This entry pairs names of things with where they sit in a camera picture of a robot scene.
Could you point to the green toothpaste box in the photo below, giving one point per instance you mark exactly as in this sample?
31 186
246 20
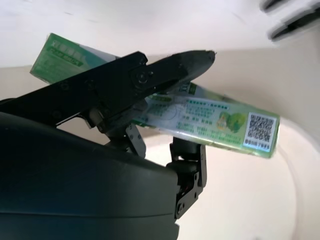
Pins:
212 120

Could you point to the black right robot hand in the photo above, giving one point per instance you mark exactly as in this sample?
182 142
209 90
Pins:
75 175

